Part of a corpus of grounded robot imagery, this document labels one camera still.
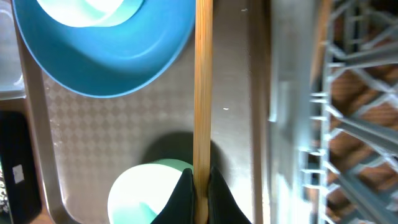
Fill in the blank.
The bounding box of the clear plastic waste bin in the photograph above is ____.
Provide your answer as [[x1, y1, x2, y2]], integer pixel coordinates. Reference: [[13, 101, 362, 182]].
[[1, 1, 25, 100]]

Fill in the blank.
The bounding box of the black rectangular waste tray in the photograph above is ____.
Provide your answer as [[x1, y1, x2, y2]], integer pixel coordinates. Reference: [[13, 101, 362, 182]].
[[1, 111, 42, 224]]

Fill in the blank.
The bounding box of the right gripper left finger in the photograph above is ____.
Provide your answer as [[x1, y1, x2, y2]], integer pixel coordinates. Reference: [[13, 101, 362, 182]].
[[151, 168, 195, 224]]

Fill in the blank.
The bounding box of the dark blue plate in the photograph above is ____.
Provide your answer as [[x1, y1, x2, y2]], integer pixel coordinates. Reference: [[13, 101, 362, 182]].
[[12, 0, 195, 98]]

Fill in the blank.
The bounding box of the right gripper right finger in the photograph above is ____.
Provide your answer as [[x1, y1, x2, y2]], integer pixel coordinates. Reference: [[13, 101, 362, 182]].
[[208, 167, 251, 224]]

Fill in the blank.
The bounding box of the light blue bowl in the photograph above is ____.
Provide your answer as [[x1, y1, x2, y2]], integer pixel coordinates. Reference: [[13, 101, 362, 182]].
[[37, 0, 144, 28]]

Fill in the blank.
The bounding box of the mint green bowl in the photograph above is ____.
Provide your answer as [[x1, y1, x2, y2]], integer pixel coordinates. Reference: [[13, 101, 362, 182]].
[[107, 159, 193, 224]]

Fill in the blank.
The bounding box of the grey plastic dishwasher rack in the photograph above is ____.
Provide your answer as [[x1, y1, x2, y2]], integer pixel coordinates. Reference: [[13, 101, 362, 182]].
[[269, 0, 397, 223]]

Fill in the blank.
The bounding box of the brown plastic serving tray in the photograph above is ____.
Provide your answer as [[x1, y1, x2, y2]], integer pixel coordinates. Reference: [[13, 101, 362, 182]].
[[19, 0, 270, 223]]

